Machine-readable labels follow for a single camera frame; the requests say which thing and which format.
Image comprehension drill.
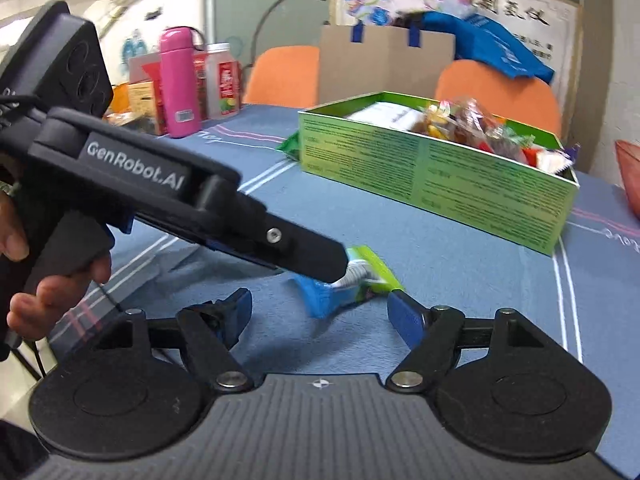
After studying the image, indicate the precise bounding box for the right orange chair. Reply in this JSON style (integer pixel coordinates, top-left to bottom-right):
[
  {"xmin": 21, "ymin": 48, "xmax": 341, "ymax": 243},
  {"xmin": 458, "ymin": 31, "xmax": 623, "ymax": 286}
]
[{"xmin": 435, "ymin": 60, "xmax": 562, "ymax": 138}]

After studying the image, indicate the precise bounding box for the left orange chair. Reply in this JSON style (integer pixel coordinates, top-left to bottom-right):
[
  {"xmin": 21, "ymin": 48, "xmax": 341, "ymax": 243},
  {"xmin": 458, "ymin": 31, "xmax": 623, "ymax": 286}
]
[{"xmin": 244, "ymin": 46, "xmax": 320, "ymax": 108}]

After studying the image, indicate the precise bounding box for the white poster with Chinese text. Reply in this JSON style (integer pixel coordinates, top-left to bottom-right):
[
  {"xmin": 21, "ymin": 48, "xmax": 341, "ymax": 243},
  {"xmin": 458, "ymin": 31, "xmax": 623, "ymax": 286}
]
[{"xmin": 472, "ymin": 0, "xmax": 582, "ymax": 115}]

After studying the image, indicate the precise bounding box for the brown paper bag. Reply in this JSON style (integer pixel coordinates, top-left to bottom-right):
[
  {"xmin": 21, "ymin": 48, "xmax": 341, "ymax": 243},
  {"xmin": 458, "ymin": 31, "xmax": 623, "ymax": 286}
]
[{"xmin": 318, "ymin": 24, "xmax": 456, "ymax": 104}]

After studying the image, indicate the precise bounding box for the clear drink bottle red label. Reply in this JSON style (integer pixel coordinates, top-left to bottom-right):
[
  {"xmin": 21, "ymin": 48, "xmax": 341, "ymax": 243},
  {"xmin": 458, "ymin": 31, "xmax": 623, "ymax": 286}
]
[{"xmin": 205, "ymin": 42, "xmax": 241, "ymax": 119}]

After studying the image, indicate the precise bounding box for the blue fabric bag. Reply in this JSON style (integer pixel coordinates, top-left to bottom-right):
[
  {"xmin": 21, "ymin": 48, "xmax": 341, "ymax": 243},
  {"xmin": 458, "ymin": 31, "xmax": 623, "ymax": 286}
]
[{"xmin": 420, "ymin": 11, "xmax": 554, "ymax": 84}]

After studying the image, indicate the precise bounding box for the green cardboard snack box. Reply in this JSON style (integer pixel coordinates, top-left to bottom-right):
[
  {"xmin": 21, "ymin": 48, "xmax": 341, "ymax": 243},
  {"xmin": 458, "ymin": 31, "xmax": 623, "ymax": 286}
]
[{"xmin": 298, "ymin": 92, "xmax": 579, "ymax": 255}]

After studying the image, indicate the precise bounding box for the white packet in box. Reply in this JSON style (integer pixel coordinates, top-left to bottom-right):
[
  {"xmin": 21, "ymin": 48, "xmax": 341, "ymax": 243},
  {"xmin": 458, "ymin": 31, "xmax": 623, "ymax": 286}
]
[{"xmin": 347, "ymin": 102, "xmax": 424, "ymax": 132}]

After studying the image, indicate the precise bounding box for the pink plastic bowl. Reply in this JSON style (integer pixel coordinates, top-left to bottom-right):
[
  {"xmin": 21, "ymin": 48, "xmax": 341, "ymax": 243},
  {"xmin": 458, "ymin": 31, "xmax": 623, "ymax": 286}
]
[{"xmin": 615, "ymin": 140, "xmax": 640, "ymax": 216}]

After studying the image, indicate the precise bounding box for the blue grey tablecloth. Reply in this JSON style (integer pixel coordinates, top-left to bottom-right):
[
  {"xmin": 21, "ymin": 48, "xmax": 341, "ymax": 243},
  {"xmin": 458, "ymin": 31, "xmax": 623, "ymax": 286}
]
[{"xmin": 49, "ymin": 105, "xmax": 639, "ymax": 477}]

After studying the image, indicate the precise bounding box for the clear candy packet in box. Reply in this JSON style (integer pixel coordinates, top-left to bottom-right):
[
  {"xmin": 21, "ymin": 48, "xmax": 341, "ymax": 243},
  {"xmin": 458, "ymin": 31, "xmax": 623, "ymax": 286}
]
[{"xmin": 409, "ymin": 99, "xmax": 504, "ymax": 153}]

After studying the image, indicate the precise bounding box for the pink thermos bottle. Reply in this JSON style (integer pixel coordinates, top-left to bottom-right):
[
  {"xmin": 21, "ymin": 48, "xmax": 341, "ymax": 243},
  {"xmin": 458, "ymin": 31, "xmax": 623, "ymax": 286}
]
[{"xmin": 160, "ymin": 26, "xmax": 201, "ymax": 138}]

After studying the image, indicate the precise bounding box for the red white snack packet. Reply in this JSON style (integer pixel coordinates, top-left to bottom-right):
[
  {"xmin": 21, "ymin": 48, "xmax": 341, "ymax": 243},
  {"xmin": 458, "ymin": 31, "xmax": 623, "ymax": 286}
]
[{"xmin": 522, "ymin": 146, "xmax": 573, "ymax": 174}]

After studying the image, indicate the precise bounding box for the green candy packet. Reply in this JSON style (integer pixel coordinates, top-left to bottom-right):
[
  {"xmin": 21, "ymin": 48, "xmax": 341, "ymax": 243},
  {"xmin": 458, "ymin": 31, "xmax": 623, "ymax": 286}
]
[{"xmin": 277, "ymin": 131, "xmax": 300, "ymax": 162}]

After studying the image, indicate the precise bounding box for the orange chair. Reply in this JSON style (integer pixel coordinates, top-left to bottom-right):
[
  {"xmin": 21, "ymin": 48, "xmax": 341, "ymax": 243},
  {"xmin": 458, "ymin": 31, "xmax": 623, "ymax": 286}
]
[
  {"xmin": 244, "ymin": 46, "xmax": 320, "ymax": 108},
  {"xmin": 435, "ymin": 60, "xmax": 562, "ymax": 138}
]

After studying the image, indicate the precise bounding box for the blue green snack packet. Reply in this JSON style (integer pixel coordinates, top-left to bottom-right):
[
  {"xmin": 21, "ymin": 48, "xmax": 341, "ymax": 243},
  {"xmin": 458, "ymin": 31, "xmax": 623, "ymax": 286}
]
[{"xmin": 294, "ymin": 245, "xmax": 404, "ymax": 318}]

